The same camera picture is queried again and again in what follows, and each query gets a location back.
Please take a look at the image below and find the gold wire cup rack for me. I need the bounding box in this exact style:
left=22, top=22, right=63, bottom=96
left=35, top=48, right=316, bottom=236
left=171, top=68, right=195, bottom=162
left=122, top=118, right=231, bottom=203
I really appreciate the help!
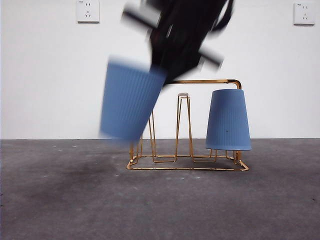
left=126, top=79, right=250, bottom=172

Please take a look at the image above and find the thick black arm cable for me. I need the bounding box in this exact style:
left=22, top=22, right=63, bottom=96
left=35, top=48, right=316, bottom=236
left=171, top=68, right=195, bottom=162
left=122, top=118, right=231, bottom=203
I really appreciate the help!
left=212, top=0, right=236, bottom=33

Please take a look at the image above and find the blue ribbed plastic cup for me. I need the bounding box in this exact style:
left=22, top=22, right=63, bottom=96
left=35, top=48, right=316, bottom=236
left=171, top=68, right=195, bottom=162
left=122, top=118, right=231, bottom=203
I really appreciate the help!
left=99, top=56, right=169, bottom=145

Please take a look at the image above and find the white wall socket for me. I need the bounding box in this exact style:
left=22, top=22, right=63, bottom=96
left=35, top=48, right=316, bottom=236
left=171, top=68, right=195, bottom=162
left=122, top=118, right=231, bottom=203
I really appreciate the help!
left=293, top=2, right=316, bottom=26
left=76, top=0, right=100, bottom=25

